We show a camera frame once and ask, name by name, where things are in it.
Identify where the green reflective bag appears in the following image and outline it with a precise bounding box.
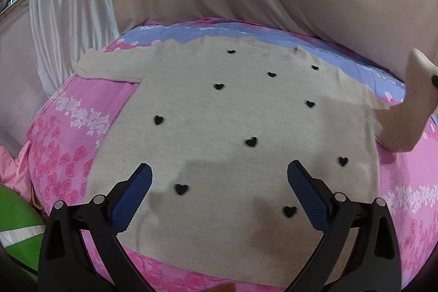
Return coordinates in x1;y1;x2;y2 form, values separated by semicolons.
1;186;45;282

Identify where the pink garment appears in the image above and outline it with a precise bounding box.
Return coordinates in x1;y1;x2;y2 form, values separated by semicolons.
0;141;34;202

